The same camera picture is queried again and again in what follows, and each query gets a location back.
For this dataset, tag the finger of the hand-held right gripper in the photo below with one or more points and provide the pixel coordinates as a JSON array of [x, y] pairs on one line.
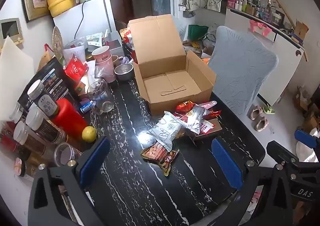
[[280, 150], [305, 138]]

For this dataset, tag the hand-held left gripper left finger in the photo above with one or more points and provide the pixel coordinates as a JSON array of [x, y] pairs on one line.
[[95, 161]]

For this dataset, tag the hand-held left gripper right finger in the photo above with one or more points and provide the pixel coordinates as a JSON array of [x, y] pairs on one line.
[[227, 166]]

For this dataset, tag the red and white snack packet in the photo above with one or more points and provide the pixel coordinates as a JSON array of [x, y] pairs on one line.
[[206, 127]]

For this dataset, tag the small red packet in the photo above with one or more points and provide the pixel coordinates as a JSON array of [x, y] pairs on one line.
[[215, 114]]

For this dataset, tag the silver red-triangle snack packet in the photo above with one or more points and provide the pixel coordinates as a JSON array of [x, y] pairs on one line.
[[192, 118]]

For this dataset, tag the pink snack packet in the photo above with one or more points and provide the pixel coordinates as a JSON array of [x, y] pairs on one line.
[[210, 103]]

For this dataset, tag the brown nut snack packet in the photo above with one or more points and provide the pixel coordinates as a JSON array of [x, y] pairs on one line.
[[160, 155]]

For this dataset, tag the crinkled red snack packet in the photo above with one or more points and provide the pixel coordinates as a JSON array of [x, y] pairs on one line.
[[183, 107]]

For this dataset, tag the white line-drawing snack packet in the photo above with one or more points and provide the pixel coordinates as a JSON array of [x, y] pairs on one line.
[[165, 125]]

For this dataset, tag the cardboard box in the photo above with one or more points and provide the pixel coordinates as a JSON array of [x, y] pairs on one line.
[[155, 38]]

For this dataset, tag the pile of cardboard boxes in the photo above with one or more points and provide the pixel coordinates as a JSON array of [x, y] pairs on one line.
[[308, 115]]

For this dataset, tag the yellow lemon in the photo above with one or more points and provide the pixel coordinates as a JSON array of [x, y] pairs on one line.
[[89, 133]]

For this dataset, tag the empty clear plastic jar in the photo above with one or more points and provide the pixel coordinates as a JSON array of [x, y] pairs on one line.
[[65, 154]]

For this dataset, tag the beige slipper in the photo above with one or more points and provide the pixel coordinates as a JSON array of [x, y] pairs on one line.
[[255, 112], [262, 123]]

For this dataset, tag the flat brown box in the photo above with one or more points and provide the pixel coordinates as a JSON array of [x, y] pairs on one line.
[[215, 128]]

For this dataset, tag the small green slipper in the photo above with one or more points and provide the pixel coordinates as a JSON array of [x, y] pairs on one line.
[[268, 110]]

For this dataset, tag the red plastic bottle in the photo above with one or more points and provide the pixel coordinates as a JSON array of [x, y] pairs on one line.
[[67, 115]]

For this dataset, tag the small blue tube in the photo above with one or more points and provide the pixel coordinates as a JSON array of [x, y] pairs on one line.
[[86, 107]]

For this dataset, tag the white-lid spice jar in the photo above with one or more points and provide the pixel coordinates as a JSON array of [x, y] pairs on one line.
[[17, 113], [30, 140], [47, 128]]

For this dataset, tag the glass measuring cup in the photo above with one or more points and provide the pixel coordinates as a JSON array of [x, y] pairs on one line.
[[101, 95]]

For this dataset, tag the white cabinet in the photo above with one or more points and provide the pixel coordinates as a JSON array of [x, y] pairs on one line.
[[282, 70]]

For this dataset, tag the small pink-filled jar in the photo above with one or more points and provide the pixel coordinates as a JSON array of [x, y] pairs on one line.
[[19, 167]]

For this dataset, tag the labelled white-lid jar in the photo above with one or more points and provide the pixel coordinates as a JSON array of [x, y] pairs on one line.
[[43, 98]]

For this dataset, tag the clear plastic bag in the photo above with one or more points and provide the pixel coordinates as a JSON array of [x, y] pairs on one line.
[[100, 74]]

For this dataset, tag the red tin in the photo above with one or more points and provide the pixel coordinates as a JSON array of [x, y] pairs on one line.
[[7, 138]]

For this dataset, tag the black product box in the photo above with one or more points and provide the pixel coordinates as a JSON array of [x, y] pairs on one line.
[[53, 78]]

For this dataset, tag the grey leaf-pattern chair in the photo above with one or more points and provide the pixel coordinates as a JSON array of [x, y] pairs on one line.
[[240, 65], [181, 32]]

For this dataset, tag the steel bowl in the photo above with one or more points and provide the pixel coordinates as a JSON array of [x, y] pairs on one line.
[[124, 70]]

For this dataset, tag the red tea packet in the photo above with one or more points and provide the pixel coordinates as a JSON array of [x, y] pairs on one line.
[[75, 68]]

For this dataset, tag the brown paper cup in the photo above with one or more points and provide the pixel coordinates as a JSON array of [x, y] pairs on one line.
[[115, 59]]

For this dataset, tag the purple wrapped item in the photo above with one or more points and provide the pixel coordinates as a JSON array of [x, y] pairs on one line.
[[125, 59]]

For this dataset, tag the orange printed bag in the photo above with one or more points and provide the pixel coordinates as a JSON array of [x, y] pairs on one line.
[[205, 61]]

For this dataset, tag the cardboard piece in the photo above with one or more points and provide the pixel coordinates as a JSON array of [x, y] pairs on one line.
[[300, 30]]

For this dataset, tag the white printed paper sheet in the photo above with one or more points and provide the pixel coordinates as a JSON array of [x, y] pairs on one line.
[[75, 53]]

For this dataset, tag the brown paper bag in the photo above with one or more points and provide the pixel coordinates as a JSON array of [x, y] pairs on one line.
[[45, 60]]

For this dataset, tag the pink ribbon bow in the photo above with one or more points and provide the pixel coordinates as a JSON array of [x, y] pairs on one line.
[[260, 27]]

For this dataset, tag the cream foam board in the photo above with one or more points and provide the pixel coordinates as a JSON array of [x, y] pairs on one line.
[[12, 70]]

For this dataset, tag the printed leaflet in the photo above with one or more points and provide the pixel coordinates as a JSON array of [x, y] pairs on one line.
[[95, 38]]

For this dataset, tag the round woven mat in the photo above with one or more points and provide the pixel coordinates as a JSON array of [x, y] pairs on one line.
[[57, 43]]

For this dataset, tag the orange-red snack bag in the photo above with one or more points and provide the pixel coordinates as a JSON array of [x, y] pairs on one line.
[[127, 40]]

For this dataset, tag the grey cloth pile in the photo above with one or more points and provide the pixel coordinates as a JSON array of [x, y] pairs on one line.
[[211, 37]]

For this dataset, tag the green bag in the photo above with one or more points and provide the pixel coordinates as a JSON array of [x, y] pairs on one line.
[[197, 32]]

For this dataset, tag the row of bottles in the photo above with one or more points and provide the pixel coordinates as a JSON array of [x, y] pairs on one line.
[[250, 5]]

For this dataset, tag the white refrigerator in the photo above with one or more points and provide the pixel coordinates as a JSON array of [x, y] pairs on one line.
[[95, 15]]

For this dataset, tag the yellow pot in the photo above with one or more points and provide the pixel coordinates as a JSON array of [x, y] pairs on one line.
[[61, 3]]

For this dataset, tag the small white pouch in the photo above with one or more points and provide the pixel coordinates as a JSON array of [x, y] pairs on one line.
[[182, 7]]

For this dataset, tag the canvas tote bag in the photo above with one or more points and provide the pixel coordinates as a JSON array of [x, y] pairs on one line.
[[191, 0]]

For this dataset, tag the wall intercom panel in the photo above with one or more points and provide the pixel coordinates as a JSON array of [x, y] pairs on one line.
[[10, 31]]

